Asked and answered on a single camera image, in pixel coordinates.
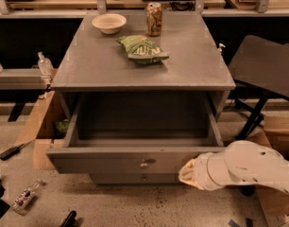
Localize grey top drawer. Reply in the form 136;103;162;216
47;91;223;174

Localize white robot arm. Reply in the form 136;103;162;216
178;140;289;195

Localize grey wooden cabinet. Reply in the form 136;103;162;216
46;11;235;184

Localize cardboard box right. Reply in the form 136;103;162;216
247;116;289;227

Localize cardboard box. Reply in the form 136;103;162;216
247;116;289;227
15;91;66;170

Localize black object bottom edge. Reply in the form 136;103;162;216
59;210;77;227

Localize small white pump bottle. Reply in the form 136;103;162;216
217;43;226;55

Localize black folding chair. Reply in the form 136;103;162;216
229;35;289;140

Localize green chip bag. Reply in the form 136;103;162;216
116;35;169;64

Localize cardboard box left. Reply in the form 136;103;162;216
15;91;66;170

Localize yellow drink can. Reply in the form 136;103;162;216
146;2;162;36

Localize white bowl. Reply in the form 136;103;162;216
92;13;127;34

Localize clear plastic bottle on floor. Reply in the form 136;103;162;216
11;180;45;216

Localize black power adapter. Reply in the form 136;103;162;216
0;146;20;161

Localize clear bottle on shelf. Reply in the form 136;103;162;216
38;52;54;76

